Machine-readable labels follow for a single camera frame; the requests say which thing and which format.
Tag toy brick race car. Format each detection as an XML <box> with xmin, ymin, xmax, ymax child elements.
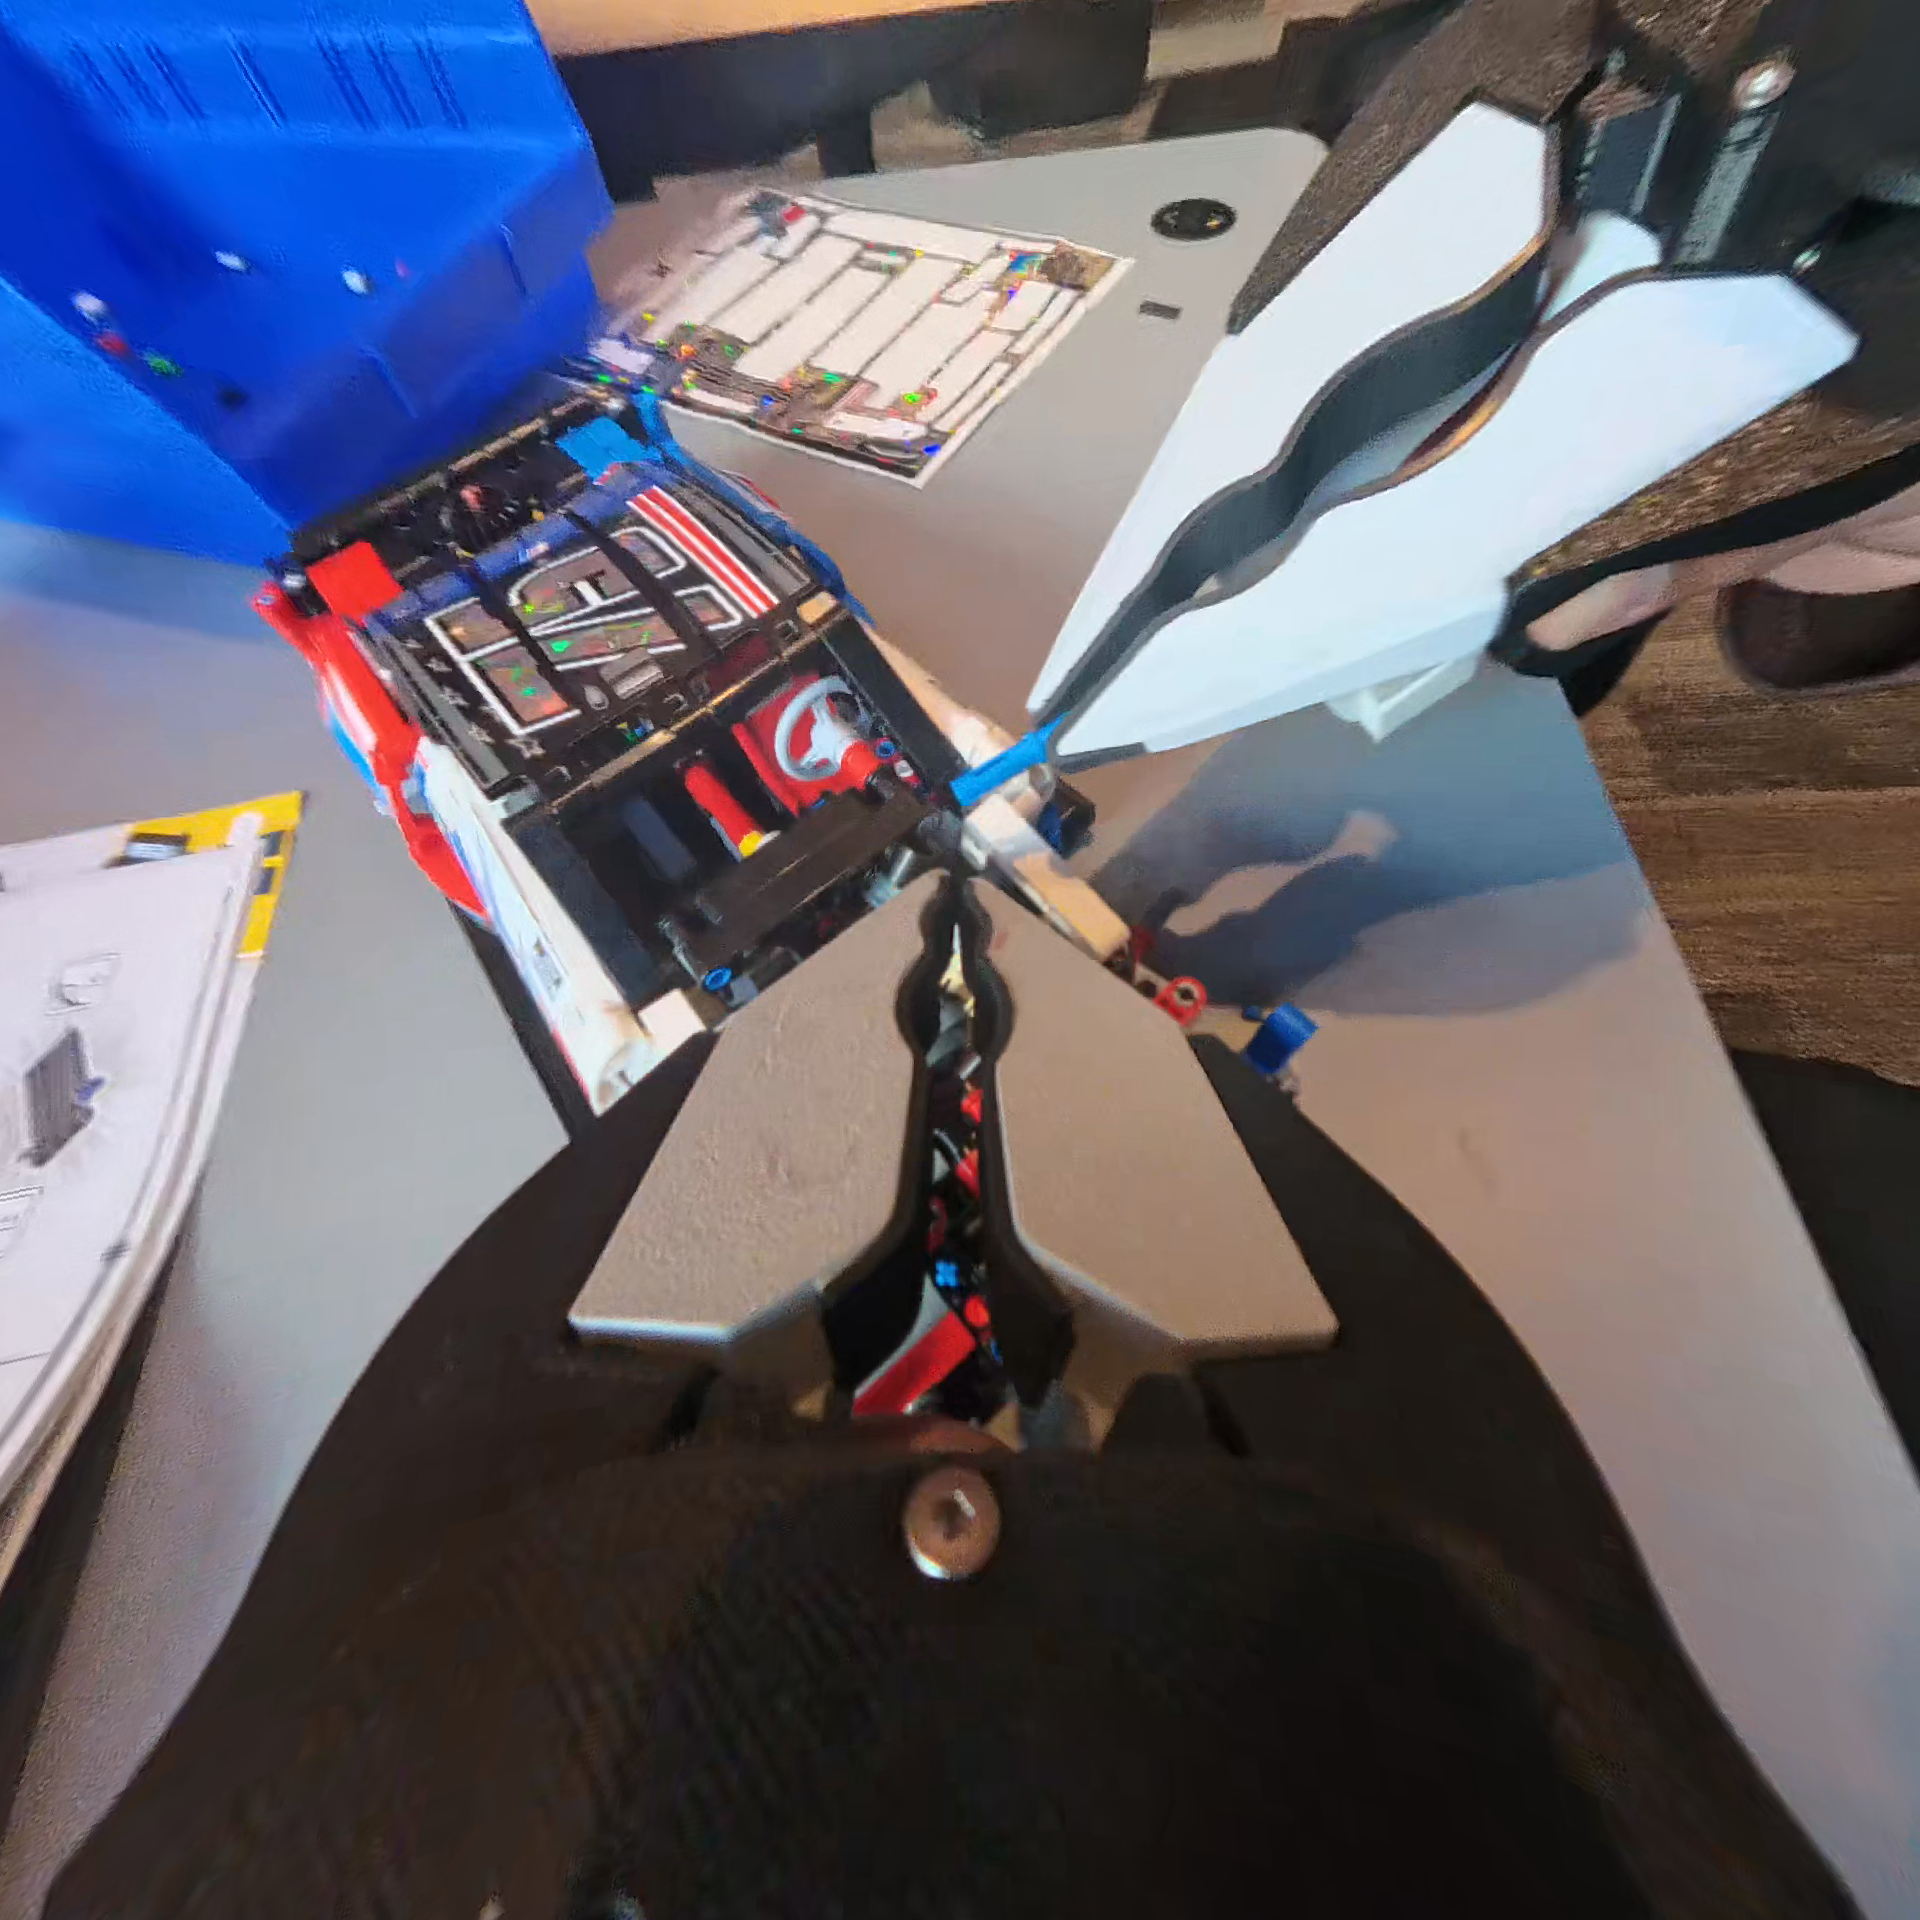
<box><xmin>252</xmin><ymin>401</ymin><xmax>1325</xmax><ymax>1424</ymax></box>

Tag person's right hand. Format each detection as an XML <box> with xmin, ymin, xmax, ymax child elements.
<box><xmin>1523</xmin><ymin>487</ymin><xmax>1920</xmax><ymax>653</ymax></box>

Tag grey desk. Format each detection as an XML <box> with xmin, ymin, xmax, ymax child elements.
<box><xmin>0</xmin><ymin>127</ymin><xmax>1920</xmax><ymax>1920</ymax></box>

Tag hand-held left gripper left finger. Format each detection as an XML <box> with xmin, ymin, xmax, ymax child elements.
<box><xmin>564</xmin><ymin>871</ymin><xmax>964</xmax><ymax>1424</ymax></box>

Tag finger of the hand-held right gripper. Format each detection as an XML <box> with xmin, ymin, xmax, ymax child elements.
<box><xmin>1027</xmin><ymin>98</ymin><xmax>1557</xmax><ymax>725</ymax></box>
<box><xmin>1053</xmin><ymin>266</ymin><xmax>1866</xmax><ymax>761</ymax></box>

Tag open instruction booklet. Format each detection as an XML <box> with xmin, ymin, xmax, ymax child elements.
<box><xmin>0</xmin><ymin>791</ymin><xmax>307</xmax><ymax>1501</ymax></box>

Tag blue toy brick pin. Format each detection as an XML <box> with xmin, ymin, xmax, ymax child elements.
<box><xmin>948</xmin><ymin>732</ymin><xmax>1058</xmax><ymax>804</ymax></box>

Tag blue plastic bin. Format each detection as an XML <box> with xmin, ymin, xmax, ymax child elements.
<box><xmin>0</xmin><ymin>0</ymin><xmax>616</xmax><ymax>569</ymax></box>

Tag loose small brick pieces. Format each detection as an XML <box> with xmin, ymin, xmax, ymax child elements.
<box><xmin>75</xmin><ymin>247</ymin><xmax>413</xmax><ymax>406</ymax></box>

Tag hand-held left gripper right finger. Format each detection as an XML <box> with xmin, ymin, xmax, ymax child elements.
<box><xmin>960</xmin><ymin>878</ymin><xmax>1339</xmax><ymax>1448</ymax></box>

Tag holographic sticker sheet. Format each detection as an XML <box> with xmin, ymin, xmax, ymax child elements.
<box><xmin>576</xmin><ymin>188</ymin><xmax>1134</xmax><ymax>484</ymax></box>

